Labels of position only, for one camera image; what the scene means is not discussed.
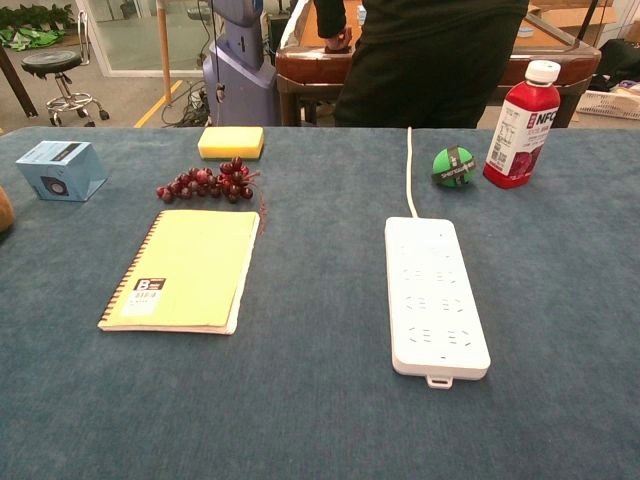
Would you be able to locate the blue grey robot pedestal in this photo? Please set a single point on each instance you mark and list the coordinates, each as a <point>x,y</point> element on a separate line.
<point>240,85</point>

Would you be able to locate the brown wooden table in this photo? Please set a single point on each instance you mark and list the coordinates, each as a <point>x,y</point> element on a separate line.
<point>310,65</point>

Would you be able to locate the white power strip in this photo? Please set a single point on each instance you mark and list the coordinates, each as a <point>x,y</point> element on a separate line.
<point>435,300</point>

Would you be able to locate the green ball with black band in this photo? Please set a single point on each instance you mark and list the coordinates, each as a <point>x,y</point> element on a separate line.
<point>444,164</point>

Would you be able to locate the wooden pole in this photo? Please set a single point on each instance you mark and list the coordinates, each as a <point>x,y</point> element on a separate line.
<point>164,50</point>

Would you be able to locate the yellow spiral notebook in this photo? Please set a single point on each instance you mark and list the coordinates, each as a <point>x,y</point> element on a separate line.
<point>190,270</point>

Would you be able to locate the green cloth pile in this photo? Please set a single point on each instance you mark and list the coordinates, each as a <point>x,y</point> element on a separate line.
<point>30,39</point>

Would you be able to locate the red juice bottle white cap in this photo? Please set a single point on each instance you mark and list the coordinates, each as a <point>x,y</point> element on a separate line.
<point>520,150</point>

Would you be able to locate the yellow sponge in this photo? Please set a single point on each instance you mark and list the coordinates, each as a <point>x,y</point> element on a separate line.
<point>230,140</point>

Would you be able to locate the person in black clothes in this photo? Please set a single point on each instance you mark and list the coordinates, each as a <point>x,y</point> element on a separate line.
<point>425,75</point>

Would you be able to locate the light blue cardboard box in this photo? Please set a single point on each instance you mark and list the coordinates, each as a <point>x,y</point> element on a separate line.
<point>60,170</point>

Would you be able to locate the dark red grape bunch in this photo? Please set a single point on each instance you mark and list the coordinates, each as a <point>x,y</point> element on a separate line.
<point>200,182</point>

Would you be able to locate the white plastic basket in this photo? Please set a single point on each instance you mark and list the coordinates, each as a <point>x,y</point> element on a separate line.
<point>605,105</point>

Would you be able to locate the blue table cloth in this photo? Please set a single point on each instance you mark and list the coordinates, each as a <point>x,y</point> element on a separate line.
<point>320,400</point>

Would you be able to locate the brown plush toy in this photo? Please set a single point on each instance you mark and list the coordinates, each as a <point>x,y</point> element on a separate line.
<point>5,210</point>

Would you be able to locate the black stool with chrome base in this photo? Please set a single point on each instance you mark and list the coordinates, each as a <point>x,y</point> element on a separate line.
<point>50,61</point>

